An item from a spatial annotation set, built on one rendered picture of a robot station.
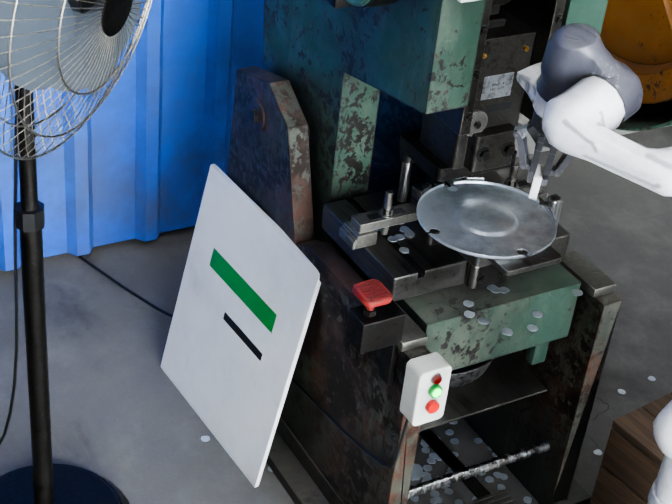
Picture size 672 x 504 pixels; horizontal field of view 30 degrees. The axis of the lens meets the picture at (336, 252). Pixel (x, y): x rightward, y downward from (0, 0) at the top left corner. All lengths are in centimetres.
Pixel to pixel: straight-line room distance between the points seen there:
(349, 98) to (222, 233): 57
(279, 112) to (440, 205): 41
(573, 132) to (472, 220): 60
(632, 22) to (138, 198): 163
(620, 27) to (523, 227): 48
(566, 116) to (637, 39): 72
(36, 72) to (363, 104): 86
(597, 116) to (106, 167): 191
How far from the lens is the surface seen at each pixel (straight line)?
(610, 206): 431
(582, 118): 201
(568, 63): 208
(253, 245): 291
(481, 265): 258
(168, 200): 377
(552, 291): 267
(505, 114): 254
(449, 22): 229
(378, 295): 236
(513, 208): 265
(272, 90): 275
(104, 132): 357
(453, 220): 257
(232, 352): 303
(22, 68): 201
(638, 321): 378
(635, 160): 199
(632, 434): 282
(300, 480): 301
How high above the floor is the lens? 213
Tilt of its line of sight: 34 degrees down
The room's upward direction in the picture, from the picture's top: 6 degrees clockwise
